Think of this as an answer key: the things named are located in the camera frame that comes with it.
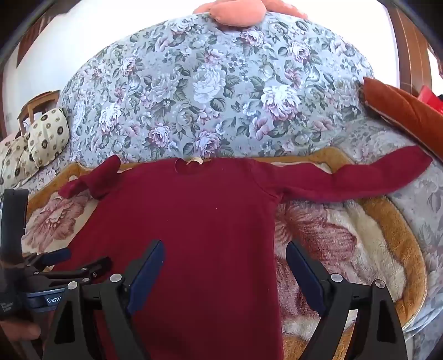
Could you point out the cream patterned cushion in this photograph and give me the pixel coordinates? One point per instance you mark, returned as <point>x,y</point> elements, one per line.
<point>15,159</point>
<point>48,138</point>

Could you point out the wooden chair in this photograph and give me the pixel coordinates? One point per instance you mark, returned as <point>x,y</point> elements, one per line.
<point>38,104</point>

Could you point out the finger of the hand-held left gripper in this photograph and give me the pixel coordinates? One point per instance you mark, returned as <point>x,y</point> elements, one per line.
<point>55,257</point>
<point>93,267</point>

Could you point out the orange cushion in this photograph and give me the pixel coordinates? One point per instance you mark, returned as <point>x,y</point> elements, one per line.
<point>405,107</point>

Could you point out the floral sofa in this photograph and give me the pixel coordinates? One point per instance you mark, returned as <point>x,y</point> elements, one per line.
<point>214,86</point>

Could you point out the red cloth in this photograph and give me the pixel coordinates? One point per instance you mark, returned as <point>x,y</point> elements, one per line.
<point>431,100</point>

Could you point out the wooden door frame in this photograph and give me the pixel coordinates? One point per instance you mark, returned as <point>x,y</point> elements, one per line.
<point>410,41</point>

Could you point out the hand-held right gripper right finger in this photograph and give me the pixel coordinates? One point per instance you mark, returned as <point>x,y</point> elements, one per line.
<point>304,275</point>

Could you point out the dark red sweater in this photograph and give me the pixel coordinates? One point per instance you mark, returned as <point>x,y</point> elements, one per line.
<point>207,225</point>

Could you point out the peach cushion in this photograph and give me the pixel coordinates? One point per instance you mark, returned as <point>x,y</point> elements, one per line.
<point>238,10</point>

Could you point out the cream floral fleece blanket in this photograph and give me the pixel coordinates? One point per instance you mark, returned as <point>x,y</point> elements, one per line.
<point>346,242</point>

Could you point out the person's left hand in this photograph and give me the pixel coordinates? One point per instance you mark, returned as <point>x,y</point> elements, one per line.
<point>20,331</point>

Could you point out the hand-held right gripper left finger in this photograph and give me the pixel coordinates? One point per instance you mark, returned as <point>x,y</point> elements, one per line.
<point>145,277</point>

